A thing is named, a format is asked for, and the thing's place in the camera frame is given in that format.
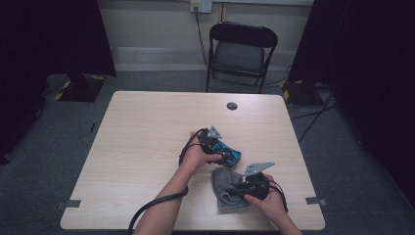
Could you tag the grey tape strip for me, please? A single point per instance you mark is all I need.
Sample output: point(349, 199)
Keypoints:
point(314, 200)
point(70, 204)

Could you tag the dark round table grommet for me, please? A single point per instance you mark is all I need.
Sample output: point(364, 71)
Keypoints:
point(232, 106)

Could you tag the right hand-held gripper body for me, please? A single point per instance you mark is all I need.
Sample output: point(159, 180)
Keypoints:
point(257, 186)

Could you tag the white wall socket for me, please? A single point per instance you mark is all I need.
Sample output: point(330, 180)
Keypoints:
point(201, 5)

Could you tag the person's right hand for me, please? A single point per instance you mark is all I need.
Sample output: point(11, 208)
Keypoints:
point(272, 202)

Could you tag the black folding chair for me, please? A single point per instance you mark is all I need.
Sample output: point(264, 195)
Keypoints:
point(239, 55)

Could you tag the grey cloth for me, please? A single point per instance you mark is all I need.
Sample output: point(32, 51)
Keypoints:
point(223, 179)

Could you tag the black stand base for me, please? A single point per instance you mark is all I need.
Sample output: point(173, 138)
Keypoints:
point(81, 89)
point(301, 94)

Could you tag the dark curtain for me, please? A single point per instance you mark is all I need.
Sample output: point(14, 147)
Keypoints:
point(49, 65)
point(368, 65)

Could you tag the blue toy car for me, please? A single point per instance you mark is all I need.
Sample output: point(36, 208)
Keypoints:
point(228, 150)

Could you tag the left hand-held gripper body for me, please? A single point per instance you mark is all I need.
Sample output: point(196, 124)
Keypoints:
point(207, 143)

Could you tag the person's left hand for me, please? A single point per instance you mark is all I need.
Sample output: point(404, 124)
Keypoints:
point(195, 158)

